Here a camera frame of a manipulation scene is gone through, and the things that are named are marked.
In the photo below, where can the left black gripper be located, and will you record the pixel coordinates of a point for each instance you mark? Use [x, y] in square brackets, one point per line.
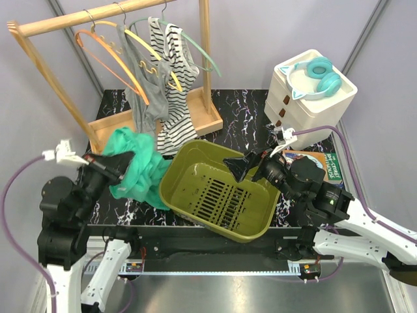
[117, 163]

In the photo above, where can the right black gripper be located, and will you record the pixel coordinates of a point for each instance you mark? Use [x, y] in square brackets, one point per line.
[240, 166]

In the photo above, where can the green tank top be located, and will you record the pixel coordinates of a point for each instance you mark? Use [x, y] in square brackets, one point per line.
[144, 176]

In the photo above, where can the grey tank top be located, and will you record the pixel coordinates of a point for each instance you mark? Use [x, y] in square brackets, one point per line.
[153, 78]

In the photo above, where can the black white striped tank top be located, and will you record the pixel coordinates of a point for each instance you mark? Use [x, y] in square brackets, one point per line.
[178, 129]

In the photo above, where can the orange hanger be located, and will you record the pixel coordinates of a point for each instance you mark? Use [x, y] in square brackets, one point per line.
[117, 67]

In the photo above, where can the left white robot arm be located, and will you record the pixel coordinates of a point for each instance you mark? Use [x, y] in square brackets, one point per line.
[62, 243]

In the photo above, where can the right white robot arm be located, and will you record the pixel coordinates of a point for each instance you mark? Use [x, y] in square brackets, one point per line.
[378, 240]

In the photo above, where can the olive plastic basket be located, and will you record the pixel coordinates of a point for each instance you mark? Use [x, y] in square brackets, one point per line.
[199, 187]

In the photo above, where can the wooden clothes rack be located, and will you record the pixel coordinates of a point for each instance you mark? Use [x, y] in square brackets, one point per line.
[204, 115]

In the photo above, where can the book with green cover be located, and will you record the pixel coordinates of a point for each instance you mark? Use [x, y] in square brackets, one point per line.
[326, 161]

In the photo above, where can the teal cat-ear headphones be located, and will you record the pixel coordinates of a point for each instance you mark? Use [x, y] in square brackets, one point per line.
[319, 68]

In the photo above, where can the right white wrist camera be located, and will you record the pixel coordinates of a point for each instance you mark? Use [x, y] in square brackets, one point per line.
[284, 137]

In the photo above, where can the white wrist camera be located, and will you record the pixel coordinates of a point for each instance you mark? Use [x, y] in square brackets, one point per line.
[64, 155]
[284, 137]

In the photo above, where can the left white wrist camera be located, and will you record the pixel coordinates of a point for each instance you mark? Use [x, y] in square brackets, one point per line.
[64, 155]

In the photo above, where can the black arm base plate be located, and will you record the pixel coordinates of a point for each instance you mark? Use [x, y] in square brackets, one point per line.
[192, 250]

